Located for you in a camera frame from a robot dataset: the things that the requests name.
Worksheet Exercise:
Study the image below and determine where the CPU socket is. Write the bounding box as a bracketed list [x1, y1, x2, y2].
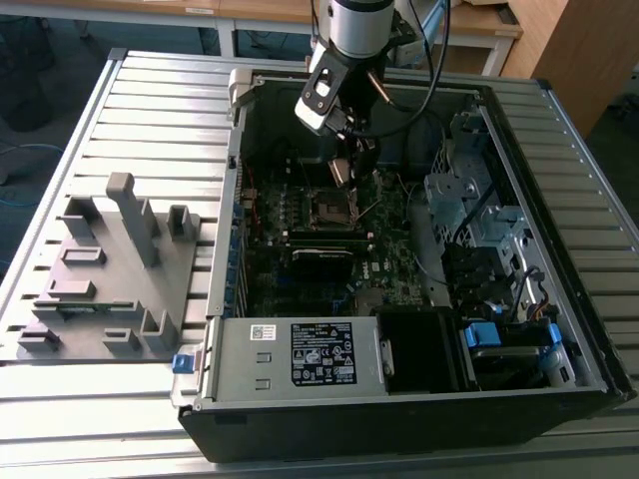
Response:
[305, 185, 366, 232]

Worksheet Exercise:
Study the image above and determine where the silver metal drive cage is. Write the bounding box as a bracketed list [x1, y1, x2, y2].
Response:
[422, 94, 538, 300]

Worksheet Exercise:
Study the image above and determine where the green motherboard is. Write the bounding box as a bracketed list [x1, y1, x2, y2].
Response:
[234, 159, 435, 318]

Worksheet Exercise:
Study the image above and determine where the black graphics card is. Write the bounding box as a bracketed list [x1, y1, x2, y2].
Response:
[290, 247, 356, 296]

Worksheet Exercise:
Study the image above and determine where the silver chipset heatsink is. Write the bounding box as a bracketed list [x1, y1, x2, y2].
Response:
[354, 287, 386, 316]

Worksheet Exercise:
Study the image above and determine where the wooden cabinet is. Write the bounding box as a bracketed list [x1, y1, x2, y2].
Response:
[501, 0, 639, 144]

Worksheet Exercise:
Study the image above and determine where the blue disk carrier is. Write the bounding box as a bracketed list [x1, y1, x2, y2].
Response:
[461, 321, 503, 349]

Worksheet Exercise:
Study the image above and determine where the grey parts rack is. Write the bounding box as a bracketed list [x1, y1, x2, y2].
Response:
[14, 172, 204, 361]

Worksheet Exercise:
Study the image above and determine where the grey power supply unit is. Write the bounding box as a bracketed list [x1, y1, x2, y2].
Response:
[212, 315, 396, 401]

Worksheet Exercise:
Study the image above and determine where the black disk drive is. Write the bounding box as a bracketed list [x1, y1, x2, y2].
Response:
[468, 346, 545, 391]

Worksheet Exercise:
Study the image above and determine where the black office chair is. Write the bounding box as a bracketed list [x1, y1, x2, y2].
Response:
[0, 27, 57, 134]

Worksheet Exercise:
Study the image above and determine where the black PC case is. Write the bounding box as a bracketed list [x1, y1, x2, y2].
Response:
[169, 67, 638, 465]

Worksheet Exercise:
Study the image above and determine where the green RAM stick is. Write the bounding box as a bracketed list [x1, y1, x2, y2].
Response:
[55, 301, 137, 317]

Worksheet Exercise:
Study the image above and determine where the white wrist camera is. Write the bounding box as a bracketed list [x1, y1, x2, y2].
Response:
[293, 47, 351, 137]

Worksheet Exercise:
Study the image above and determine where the black looped cable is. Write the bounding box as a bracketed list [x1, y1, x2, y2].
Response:
[402, 106, 448, 174]

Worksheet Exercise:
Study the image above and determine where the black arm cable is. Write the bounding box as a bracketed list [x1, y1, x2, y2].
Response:
[343, 0, 452, 141]

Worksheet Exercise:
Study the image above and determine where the wooden desk white frame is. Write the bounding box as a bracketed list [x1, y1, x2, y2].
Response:
[219, 0, 524, 77]
[0, 0, 236, 57]

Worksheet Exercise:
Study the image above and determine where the black drive cable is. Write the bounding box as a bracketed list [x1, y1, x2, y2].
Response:
[451, 182, 499, 243]

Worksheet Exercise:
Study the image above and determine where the coloured wire bundle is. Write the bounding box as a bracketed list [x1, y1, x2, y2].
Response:
[528, 296, 560, 323]

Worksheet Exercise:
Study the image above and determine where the blue floor cable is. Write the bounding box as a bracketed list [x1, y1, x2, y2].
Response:
[0, 142, 66, 211]

